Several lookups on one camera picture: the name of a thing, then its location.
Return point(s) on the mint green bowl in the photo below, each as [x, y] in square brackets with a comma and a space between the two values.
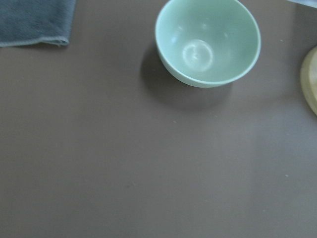
[207, 43]

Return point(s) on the grey folded cloth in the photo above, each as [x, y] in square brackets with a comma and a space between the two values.
[28, 22]

